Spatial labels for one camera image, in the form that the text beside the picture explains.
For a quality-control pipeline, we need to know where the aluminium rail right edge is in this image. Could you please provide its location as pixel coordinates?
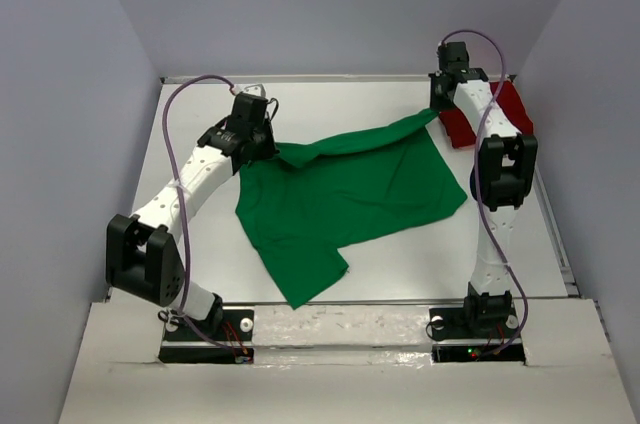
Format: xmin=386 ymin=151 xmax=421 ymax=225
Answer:
xmin=531 ymin=163 xmax=582 ymax=298

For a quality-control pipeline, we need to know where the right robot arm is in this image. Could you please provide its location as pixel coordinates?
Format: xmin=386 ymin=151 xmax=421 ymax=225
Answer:
xmin=426 ymin=41 xmax=538 ymax=342

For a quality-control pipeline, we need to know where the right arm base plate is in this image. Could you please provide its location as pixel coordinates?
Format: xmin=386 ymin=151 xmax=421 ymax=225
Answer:
xmin=425 ymin=307 xmax=526 ymax=364

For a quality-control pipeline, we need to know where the green t-shirt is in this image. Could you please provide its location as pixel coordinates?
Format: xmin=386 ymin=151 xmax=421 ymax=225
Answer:
xmin=236 ymin=109 xmax=467 ymax=309

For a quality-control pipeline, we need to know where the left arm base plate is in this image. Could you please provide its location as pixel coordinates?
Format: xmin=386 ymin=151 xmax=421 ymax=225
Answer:
xmin=157 ymin=306 xmax=255 ymax=365

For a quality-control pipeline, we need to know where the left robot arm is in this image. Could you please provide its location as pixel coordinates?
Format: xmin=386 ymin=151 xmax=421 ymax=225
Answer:
xmin=105 ymin=92 xmax=278 ymax=339

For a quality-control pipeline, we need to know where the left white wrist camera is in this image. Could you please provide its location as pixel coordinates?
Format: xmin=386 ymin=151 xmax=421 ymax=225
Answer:
xmin=230 ymin=83 xmax=267 ymax=98

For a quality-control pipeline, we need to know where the folded red t-shirt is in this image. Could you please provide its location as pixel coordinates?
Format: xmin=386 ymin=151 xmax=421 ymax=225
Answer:
xmin=439 ymin=80 xmax=534 ymax=149

